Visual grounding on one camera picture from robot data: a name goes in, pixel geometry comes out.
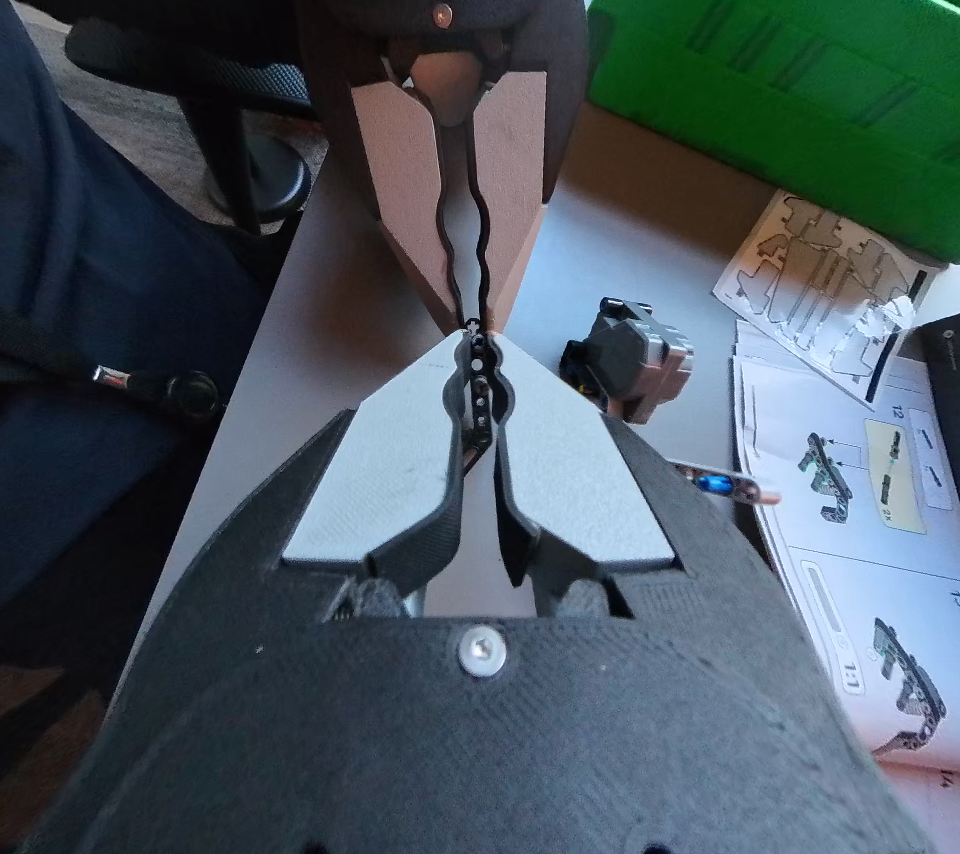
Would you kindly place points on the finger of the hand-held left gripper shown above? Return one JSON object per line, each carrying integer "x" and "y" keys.
{"x": 397, "y": 179}
{"x": 514, "y": 164}

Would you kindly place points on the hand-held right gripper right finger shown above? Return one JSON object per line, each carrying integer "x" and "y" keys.
{"x": 577, "y": 487}

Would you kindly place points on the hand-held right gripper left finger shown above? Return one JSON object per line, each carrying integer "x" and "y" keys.
{"x": 375, "y": 479}

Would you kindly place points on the black lego frame piece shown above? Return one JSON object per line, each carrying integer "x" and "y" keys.
{"x": 480, "y": 374}

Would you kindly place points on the grey lego motor block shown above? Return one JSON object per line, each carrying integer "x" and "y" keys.
{"x": 630, "y": 359}

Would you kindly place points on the white lego beam blue pin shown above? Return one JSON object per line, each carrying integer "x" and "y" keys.
{"x": 742, "y": 483}

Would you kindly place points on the lego instruction booklet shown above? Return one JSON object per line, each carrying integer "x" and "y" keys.
{"x": 810, "y": 532}

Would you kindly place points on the lego sticker sheet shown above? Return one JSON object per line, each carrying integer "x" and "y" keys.
{"x": 795, "y": 269}

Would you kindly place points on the black lego set box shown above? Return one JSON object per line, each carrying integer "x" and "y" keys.
{"x": 943, "y": 404}

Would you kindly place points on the black office chair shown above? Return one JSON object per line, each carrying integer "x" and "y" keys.
{"x": 225, "y": 74}

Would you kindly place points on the person's dark blue clothing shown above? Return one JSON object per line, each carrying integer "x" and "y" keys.
{"x": 90, "y": 269}

